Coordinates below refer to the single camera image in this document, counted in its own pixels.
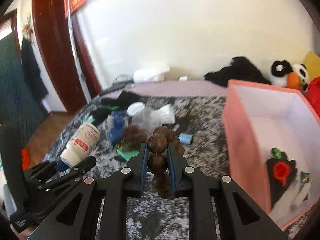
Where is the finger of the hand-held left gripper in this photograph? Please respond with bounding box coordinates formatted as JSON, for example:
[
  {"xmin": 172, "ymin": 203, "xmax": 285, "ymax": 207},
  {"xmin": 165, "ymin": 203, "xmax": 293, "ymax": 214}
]
[
  {"xmin": 37, "ymin": 156, "xmax": 97, "ymax": 196},
  {"xmin": 23, "ymin": 161, "xmax": 59, "ymax": 182}
]

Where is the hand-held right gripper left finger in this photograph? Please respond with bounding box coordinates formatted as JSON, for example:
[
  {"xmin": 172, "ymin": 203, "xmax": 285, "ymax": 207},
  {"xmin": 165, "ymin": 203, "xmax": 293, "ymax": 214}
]
[{"xmin": 29, "ymin": 142, "xmax": 150, "ymax": 240}]

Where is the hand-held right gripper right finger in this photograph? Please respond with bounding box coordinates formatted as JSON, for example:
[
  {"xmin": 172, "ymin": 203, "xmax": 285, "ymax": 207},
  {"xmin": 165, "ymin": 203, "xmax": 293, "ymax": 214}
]
[{"xmin": 166, "ymin": 143, "xmax": 288, "ymax": 240}]

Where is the wooden bead bracelet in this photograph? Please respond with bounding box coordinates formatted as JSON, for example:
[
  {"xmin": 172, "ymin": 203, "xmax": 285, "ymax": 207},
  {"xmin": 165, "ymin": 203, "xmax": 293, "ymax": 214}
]
[{"xmin": 146, "ymin": 126, "xmax": 186, "ymax": 201}]

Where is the pink storage box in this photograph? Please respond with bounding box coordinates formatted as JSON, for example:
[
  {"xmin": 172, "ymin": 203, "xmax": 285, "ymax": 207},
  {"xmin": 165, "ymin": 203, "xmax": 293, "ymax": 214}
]
[{"xmin": 222, "ymin": 79, "xmax": 320, "ymax": 230}]

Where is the teal small box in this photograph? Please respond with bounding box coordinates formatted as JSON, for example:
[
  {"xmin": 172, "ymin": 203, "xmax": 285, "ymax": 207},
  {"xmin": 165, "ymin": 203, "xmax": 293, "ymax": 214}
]
[{"xmin": 117, "ymin": 147, "xmax": 140, "ymax": 162}]

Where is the brown furry ball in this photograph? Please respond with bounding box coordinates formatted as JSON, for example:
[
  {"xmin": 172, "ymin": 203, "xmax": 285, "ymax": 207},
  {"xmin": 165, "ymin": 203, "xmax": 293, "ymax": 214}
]
[{"xmin": 121, "ymin": 126, "xmax": 148, "ymax": 152}]

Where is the white bottle with red label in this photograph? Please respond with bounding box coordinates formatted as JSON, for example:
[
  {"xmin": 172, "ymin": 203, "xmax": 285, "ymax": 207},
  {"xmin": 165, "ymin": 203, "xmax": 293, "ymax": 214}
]
[{"xmin": 56, "ymin": 123, "xmax": 101, "ymax": 173}]

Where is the light blue spool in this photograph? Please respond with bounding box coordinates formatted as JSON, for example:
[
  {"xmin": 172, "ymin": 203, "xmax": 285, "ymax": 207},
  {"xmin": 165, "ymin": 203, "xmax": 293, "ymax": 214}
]
[{"xmin": 179, "ymin": 133, "xmax": 193, "ymax": 145}]

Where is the clear plastic bag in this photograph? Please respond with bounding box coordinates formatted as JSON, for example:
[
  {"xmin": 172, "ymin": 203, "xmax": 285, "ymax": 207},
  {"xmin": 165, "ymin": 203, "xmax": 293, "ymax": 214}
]
[{"xmin": 132, "ymin": 104, "xmax": 175, "ymax": 134}]

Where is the black cloth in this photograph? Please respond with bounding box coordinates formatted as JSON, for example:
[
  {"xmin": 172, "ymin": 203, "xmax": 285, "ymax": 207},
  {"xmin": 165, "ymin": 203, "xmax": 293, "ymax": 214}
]
[
  {"xmin": 89, "ymin": 107, "xmax": 112, "ymax": 126},
  {"xmin": 101, "ymin": 90, "xmax": 142, "ymax": 108}
]

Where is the grey patterned blanket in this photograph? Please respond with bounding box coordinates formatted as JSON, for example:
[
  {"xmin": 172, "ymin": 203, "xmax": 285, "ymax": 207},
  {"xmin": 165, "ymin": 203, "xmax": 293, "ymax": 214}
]
[{"xmin": 42, "ymin": 96, "xmax": 320, "ymax": 240}]

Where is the green curtain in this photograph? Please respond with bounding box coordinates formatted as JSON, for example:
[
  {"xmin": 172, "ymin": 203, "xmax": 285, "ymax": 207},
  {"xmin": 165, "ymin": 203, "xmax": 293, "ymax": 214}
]
[{"xmin": 0, "ymin": 32, "xmax": 47, "ymax": 140}]

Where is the pink bed sheet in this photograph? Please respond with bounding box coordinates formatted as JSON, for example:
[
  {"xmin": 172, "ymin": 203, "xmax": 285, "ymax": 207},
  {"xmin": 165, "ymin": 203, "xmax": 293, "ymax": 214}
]
[{"xmin": 100, "ymin": 80, "xmax": 229, "ymax": 99}]

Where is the white pillow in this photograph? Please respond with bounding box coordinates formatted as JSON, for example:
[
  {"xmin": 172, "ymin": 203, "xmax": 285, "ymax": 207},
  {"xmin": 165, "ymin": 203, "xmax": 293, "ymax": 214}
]
[{"xmin": 133, "ymin": 66, "xmax": 170, "ymax": 82}]

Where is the black glove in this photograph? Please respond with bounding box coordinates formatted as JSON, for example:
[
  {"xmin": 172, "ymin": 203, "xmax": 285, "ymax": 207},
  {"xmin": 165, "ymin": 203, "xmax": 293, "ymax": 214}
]
[{"xmin": 265, "ymin": 151, "xmax": 298, "ymax": 206}]

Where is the red wooden door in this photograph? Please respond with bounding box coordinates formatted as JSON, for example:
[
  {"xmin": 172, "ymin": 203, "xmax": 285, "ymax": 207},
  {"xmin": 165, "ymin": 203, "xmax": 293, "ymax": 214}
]
[{"xmin": 32, "ymin": 0, "xmax": 102, "ymax": 115}]

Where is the black clothing pile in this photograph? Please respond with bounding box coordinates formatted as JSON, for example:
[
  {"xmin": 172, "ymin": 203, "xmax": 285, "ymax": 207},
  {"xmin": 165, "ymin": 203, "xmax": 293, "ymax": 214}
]
[{"xmin": 204, "ymin": 56, "xmax": 272, "ymax": 88}]

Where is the translucent white glove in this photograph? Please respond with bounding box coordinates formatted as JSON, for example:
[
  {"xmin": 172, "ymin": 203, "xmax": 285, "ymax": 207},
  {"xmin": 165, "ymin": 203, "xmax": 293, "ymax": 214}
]
[{"xmin": 271, "ymin": 180, "xmax": 312, "ymax": 221}]

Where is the small printed card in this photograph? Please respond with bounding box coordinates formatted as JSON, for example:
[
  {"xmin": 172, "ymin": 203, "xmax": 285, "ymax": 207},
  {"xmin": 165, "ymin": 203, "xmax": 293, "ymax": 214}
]
[{"xmin": 299, "ymin": 172, "xmax": 313, "ymax": 184}]

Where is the panda plush with orange carrot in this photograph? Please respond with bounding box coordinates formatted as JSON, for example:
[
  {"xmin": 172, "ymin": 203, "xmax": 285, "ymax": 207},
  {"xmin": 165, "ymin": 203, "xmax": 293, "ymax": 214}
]
[{"xmin": 287, "ymin": 64, "xmax": 310, "ymax": 92}]

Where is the red cloth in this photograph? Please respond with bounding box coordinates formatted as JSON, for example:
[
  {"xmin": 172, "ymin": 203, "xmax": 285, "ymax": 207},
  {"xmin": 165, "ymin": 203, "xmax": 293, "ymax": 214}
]
[{"xmin": 305, "ymin": 77, "xmax": 320, "ymax": 117}]

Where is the yellow pillow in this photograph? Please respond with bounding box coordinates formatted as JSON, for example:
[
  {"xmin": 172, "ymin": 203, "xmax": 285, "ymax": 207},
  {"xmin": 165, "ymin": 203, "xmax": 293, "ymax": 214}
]
[{"xmin": 304, "ymin": 51, "xmax": 320, "ymax": 78}]

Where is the grey cable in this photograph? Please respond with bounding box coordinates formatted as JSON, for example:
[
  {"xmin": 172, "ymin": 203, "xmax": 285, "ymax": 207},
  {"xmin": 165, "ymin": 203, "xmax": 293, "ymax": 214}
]
[{"xmin": 112, "ymin": 74, "xmax": 135, "ymax": 85}]

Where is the red plastic ring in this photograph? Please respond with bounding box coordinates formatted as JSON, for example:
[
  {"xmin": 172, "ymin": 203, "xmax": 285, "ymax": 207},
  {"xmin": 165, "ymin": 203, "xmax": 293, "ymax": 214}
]
[{"xmin": 272, "ymin": 162, "xmax": 290, "ymax": 184}]

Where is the flower wall decoration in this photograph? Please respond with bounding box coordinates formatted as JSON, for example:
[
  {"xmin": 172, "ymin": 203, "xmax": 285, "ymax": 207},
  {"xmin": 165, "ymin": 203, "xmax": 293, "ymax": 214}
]
[{"xmin": 22, "ymin": 15, "xmax": 34, "ymax": 46}]

